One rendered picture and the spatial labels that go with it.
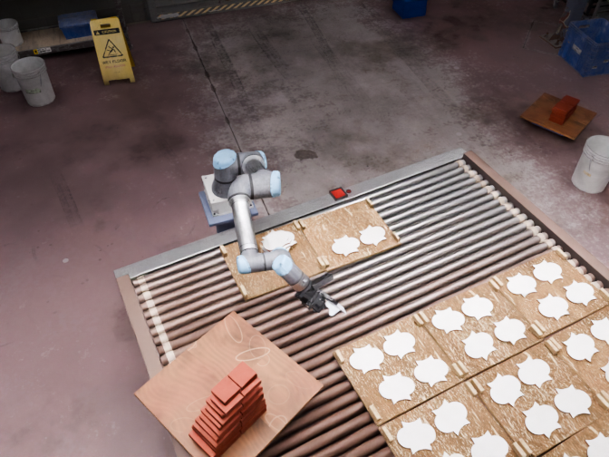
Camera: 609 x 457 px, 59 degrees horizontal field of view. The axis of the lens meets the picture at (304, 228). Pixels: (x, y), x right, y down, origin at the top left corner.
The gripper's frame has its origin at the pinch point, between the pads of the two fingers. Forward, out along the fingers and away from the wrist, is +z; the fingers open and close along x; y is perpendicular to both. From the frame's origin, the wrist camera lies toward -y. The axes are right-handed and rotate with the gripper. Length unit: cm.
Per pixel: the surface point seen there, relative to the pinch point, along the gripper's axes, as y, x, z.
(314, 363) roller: 21.9, -3.6, 7.9
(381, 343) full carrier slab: -0.4, 8.1, 22.7
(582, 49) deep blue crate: -420, -120, 165
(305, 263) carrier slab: -17.7, -34.5, -5.0
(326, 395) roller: 30.9, 7.3, 13.2
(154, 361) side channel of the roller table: 57, -37, -36
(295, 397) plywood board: 39.4, 11.8, -2.4
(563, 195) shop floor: -222, -64, 169
